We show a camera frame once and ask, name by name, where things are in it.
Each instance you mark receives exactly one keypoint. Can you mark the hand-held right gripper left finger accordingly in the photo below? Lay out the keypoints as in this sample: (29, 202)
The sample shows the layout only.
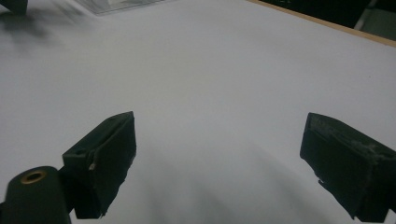
(106, 161)

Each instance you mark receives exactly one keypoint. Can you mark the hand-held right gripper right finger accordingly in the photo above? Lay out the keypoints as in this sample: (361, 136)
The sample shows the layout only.
(351, 168)

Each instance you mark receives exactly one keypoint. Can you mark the clear plastic tray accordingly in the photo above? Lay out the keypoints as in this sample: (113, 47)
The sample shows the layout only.
(124, 4)

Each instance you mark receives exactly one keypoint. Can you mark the white table sheet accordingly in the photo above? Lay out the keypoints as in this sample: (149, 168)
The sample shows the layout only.
(202, 77)

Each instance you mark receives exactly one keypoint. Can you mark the wooden table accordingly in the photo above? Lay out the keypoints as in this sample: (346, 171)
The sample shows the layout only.
(342, 28)

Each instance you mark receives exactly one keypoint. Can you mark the white metal stand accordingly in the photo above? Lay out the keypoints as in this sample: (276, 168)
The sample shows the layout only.
(363, 17)

